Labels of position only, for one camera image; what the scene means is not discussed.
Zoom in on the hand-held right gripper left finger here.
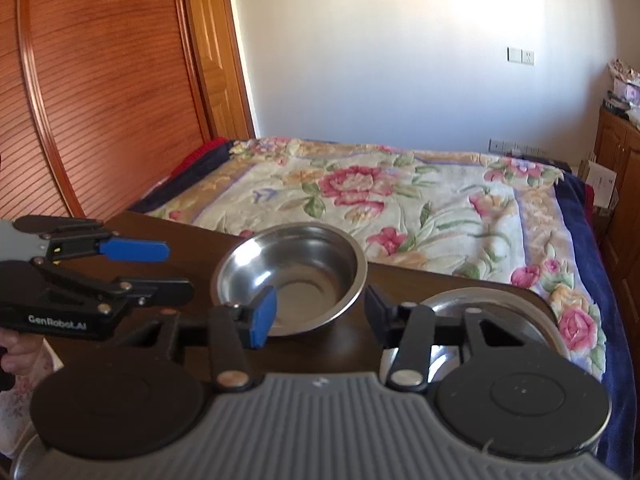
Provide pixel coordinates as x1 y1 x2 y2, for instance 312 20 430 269
112 285 279 394

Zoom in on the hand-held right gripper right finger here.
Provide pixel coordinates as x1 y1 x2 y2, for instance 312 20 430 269
365 286 539 392

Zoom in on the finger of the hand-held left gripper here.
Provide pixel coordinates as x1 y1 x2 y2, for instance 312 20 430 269
30 257 196 314
14 215 171 264

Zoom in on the deep stainless steel bowl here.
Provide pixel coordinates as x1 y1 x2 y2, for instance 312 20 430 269
209 223 369 337

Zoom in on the wide stainless steel bowl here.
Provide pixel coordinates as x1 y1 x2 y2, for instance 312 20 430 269
379 287 567 391

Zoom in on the person's left hand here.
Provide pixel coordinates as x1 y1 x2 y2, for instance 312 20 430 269
0 331 57 377

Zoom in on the floral melamine plate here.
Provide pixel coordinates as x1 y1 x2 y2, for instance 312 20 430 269
0 347 57 457

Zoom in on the red knit cloth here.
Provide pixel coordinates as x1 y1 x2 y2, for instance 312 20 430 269
171 137 229 182

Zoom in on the floral blanket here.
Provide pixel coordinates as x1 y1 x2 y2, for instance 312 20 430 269
127 136 640 478

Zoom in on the wooden slatted wardrobe door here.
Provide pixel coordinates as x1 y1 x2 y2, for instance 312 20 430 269
0 0 213 223

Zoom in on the wooden room door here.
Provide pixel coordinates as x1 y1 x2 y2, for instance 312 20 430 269
179 0 257 142

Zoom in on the white paper sheet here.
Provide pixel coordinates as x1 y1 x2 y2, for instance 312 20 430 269
581 159 619 209

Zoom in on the wooden cabinet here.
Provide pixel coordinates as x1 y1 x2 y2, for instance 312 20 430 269
592 106 640 333

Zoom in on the dark book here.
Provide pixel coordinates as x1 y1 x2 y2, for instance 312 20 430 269
602 91 633 117

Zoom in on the purple box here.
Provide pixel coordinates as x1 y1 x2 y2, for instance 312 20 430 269
614 82 640 106

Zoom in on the patterned fabric bundle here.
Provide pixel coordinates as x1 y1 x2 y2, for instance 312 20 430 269
607 59 640 92

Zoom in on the wall socket strip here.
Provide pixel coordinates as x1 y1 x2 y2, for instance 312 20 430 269
488 138 549 157

